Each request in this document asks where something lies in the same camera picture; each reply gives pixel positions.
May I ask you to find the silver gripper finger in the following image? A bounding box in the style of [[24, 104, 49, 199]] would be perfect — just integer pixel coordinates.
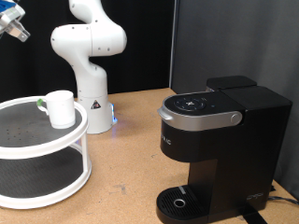
[[7, 21, 32, 43]]

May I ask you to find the black Keurig coffee machine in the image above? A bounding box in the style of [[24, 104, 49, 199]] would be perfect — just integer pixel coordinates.
[[155, 75, 293, 224]]

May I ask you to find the white mug with green mark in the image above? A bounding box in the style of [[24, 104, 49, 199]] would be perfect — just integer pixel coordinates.
[[36, 90, 77, 130]]

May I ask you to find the white two-tier turntable shelf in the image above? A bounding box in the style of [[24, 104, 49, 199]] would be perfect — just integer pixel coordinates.
[[0, 95, 93, 210]]

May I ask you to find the black curtain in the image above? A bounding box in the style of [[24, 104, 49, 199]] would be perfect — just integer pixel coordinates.
[[0, 0, 175, 104]]

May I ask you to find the gray partition panel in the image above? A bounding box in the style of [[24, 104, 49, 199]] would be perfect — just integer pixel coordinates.
[[170, 0, 299, 200]]

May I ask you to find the black tape strip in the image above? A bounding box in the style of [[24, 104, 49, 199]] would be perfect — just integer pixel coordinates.
[[238, 204, 267, 224]]

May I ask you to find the black machine power cable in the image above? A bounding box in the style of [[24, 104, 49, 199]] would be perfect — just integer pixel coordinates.
[[267, 195, 299, 206]]

